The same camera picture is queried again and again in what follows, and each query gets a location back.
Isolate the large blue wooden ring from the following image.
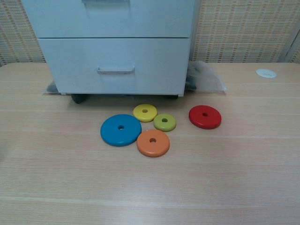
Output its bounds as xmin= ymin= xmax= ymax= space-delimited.
xmin=100 ymin=114 xmax=143 ymax=148

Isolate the red wooden ring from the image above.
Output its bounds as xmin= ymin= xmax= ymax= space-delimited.
xmin=188 ymin=105 xmax=222 ymax=130

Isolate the small green wooden ring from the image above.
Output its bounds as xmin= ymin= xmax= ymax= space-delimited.
xmin=153 ymin=113 xmax=177 ymax=132

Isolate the white drawer cabinet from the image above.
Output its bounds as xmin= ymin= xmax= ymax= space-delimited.
xmin=20 ymin=0 xmax=197 ymax=98

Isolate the black caster wheel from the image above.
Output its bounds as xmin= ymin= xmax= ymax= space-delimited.
xmin=71 ymin=93 xmax=90 ymax=105

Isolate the orange wooden ring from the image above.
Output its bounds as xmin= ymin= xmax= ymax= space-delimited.
xmin=136 ymin=129 xmax=170 ymax=158

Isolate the yellow wooden ring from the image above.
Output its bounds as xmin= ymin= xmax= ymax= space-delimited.
xmin=133 ymin=104 xmax=158 ymax=123

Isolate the silver lowest drawer handle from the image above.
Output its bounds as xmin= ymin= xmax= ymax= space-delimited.
xmin=97 ymin=66 xmax=135 ymax=76

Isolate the round white grommet cap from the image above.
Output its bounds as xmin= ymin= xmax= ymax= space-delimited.
xmin=255 ymin=68 xmax=277 ymax=78

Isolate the silver middle drawer handle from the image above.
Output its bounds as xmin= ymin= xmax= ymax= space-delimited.
xmin=81 ymin=0 xmax=131 ymax=6

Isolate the clear plastic bag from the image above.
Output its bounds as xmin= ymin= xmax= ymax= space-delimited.
xmin=43 ymin=61 xmax=227 ymax=96

